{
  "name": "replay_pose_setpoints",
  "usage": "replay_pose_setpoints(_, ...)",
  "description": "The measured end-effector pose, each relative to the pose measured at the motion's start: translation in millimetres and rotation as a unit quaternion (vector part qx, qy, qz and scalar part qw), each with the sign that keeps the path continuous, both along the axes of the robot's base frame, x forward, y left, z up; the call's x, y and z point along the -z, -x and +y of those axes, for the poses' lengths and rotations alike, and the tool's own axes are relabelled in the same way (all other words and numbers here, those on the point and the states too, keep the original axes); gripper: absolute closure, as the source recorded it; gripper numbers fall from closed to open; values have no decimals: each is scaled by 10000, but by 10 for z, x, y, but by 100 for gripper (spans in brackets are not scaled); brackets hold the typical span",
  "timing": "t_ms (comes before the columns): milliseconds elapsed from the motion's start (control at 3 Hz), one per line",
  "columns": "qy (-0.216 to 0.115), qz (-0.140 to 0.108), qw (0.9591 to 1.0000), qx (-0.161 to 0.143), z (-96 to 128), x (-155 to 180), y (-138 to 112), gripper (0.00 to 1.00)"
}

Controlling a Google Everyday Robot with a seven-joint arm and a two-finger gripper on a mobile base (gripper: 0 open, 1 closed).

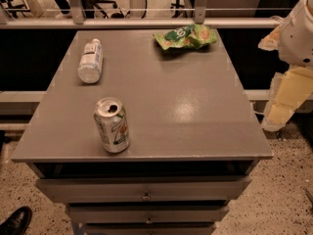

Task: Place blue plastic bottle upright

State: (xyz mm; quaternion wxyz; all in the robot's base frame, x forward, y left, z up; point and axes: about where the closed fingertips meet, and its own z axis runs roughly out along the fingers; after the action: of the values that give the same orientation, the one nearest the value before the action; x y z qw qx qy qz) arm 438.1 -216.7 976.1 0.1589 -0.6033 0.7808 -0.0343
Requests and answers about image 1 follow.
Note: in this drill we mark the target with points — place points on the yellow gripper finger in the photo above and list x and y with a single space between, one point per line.
270 42
288 91

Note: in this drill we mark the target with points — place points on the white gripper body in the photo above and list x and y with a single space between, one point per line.
297 38

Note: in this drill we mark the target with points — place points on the clear plastic water bottle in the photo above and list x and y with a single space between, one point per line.
90 66

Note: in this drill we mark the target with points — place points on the green chip bag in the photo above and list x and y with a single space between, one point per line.
192 36

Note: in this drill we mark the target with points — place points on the grey drawer cabinet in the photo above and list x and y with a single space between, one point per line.
194 138

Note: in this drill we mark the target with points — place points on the green white soda can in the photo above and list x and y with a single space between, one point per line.
110 118

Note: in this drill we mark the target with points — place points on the black office chair base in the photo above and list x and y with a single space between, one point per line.
108 9

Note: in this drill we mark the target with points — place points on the grey metal railing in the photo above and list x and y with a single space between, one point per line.
79 21

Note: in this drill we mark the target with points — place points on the black leather shoe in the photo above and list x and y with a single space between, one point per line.
17 222

